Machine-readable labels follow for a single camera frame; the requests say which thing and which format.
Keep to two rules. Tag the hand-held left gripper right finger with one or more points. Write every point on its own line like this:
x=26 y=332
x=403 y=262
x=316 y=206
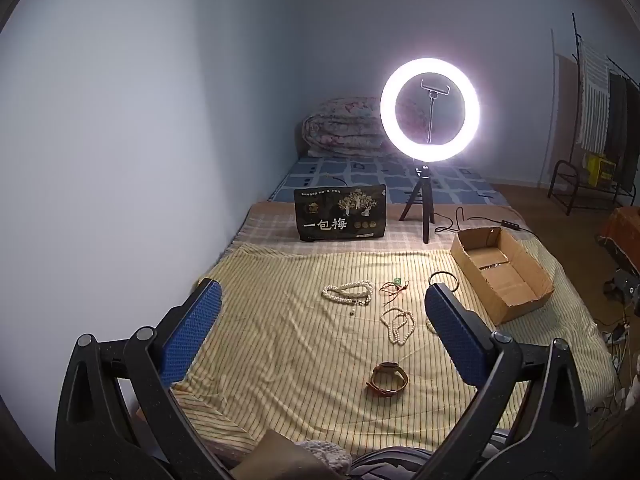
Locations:
x=455 y=330

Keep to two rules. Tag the yellow box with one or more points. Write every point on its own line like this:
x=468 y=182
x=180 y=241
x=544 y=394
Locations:
x=600 y=170

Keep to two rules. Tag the folded floral quilt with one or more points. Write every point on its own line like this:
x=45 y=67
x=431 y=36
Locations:
x=340 y=130

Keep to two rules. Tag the cardboard box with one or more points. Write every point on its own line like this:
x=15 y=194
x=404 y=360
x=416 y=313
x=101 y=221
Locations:
x=520 y=305

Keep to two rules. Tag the brown leather watch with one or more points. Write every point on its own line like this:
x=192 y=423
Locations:
x=385 y=367

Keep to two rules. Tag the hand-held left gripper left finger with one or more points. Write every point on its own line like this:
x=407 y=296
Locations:
x=192 y=330

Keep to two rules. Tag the black metal frame rack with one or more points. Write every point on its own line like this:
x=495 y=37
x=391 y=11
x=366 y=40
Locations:
x=553 y=180

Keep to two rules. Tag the black tripod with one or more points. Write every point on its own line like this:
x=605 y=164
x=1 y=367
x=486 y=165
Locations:
x=425 y=200

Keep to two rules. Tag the black bangle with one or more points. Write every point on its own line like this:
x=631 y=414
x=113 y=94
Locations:
x=442 y=272

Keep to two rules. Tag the black clothes rack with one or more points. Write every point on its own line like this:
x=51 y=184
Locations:
x=575 y=50

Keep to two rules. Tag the white striped towel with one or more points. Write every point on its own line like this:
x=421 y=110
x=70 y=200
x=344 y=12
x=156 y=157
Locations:
x=592 y=100

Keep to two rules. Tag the dark hanging clothes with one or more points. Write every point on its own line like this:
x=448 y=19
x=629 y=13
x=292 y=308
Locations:
x=620 y=130

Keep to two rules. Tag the plaid blanket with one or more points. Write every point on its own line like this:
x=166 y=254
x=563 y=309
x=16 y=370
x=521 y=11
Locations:
x=270 y=230

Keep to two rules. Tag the yellow striped blanket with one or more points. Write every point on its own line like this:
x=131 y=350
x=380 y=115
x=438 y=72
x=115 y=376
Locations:
x=280 y=350

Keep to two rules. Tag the black snack bag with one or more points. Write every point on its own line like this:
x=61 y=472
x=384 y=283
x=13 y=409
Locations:
x=340 y=212

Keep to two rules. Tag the blue patterned bedsheet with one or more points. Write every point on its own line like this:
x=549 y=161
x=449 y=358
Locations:
x=360 y=175

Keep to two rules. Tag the black floor device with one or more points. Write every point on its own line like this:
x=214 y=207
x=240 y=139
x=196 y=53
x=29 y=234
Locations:
x=625 y=285

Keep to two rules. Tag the orange cloth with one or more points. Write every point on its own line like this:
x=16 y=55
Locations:
x=622 y=230

